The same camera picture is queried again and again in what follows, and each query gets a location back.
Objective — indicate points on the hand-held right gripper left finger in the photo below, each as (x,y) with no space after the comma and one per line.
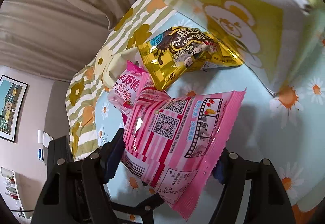
(114,160)

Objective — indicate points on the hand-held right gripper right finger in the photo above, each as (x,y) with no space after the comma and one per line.
(219,174)

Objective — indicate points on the small blue and white holder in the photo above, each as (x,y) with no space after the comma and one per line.
(40,154)

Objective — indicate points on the large pink striped snack packet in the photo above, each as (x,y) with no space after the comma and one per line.
(177,137)

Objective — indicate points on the yellow chocolate snack packet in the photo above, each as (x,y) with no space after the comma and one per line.
(177,61)

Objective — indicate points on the framed houses picture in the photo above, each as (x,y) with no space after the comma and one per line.
(10,107)

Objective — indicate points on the daisy print table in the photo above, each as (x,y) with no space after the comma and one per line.
(254,125)

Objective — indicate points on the white wall shelf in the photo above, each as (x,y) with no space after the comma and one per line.
(10,186)

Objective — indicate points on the small pink candy packet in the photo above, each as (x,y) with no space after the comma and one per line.
(124,87)

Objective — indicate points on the yellow-green cardboard box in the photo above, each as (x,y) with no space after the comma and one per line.
(193,2)

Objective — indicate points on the beige curtain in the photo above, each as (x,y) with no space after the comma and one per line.
(50,11)

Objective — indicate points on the floral striped blanket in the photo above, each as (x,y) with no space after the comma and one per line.
(83,97)

